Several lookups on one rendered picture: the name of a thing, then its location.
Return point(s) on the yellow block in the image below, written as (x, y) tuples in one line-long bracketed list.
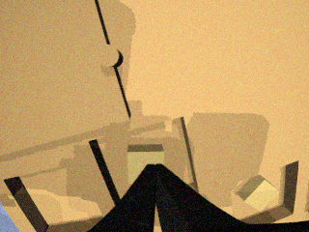
[(258, 192), (138, 155)]

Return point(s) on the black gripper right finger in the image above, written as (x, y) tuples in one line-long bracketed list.
[(181, 209)]

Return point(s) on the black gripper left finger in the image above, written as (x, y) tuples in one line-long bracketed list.
[(135, 212)]

